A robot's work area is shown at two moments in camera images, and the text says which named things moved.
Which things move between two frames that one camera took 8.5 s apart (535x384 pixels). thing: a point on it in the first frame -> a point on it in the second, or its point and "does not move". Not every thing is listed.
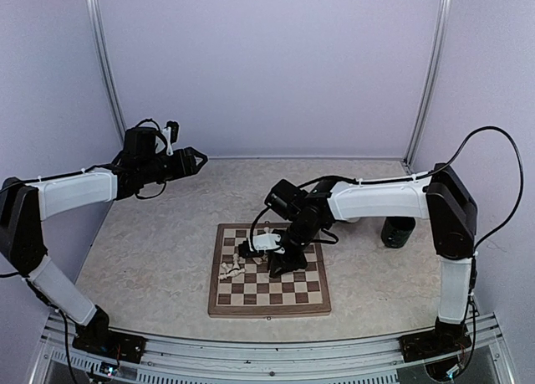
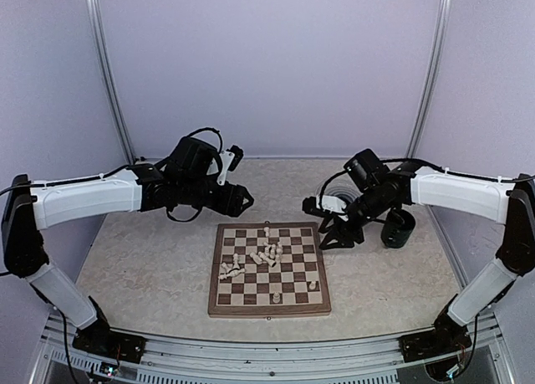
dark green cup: [395, 231] does not move
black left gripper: [180, 168] -> [231, 203]
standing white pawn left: [236, 264] does not move
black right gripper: [274, 261] -> [343, 235]
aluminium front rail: [170, 360] does not move
